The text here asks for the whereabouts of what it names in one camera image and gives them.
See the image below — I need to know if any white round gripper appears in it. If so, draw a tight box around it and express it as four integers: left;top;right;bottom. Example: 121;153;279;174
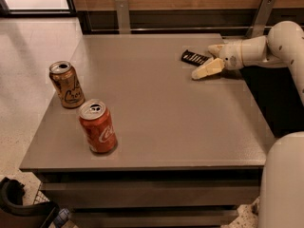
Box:
191;36;267;80

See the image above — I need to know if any black rxbar chocolate bar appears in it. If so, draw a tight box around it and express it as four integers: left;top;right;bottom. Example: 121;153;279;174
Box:
180;50;208;67

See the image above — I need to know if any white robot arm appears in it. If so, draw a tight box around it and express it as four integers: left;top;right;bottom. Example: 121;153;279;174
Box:
192;21;304;228

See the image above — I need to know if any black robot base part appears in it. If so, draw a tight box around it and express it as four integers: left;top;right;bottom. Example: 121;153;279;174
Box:
0;177;59;228

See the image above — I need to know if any red coke can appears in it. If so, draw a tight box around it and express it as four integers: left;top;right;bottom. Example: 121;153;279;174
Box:
79;99;118;154

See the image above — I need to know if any gold lacroix can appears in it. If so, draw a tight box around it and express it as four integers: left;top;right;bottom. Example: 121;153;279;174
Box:
49;61;85;108

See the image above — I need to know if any blue object on floor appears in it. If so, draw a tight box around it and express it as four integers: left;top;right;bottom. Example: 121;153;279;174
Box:
53;208;70;228

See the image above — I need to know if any right metal bracket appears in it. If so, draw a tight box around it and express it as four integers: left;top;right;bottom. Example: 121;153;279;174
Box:
246;0;276;38

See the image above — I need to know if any metal bracket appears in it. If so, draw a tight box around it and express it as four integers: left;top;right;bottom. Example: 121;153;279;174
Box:
246;0;276;38
115;0;131;34

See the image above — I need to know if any left metal bracket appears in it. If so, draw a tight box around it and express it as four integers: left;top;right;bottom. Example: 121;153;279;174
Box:
115;0;131;34

